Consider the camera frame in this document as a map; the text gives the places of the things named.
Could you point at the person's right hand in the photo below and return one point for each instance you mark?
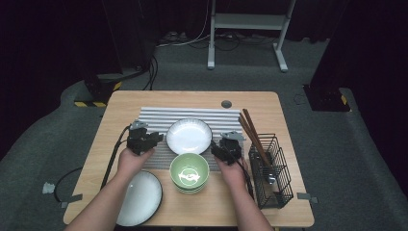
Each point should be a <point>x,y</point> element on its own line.
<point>235,176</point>

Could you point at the white plate with black rim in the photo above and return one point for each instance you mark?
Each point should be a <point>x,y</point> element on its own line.
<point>189,136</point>
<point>146,199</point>

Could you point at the black stand base striped tape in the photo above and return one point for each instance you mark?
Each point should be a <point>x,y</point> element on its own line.
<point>99,89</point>

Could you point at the white desk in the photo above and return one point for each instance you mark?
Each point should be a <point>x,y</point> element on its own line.
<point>247,21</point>

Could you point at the striped placemat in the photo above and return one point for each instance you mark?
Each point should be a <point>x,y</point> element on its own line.
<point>192,112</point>

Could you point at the crumpled grey tape piece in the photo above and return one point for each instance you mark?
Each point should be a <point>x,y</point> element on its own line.
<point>48,188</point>

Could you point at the grey table grommet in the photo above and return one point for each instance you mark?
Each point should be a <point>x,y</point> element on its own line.
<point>226,103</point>

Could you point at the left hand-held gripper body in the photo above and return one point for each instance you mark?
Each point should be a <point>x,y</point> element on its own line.
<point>139,142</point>

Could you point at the black stand base yellow tape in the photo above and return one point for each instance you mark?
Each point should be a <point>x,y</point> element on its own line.
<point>325,99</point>

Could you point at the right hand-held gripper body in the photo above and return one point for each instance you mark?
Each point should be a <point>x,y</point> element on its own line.
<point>232,149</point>

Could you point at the grey tape strip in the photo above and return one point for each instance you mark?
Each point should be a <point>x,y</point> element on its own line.
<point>304,196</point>
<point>73,198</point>

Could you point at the dark cabinet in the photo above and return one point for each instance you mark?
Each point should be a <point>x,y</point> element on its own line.
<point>134,38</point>

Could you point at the person's left hand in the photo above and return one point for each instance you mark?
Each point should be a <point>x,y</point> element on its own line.
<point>133,165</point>

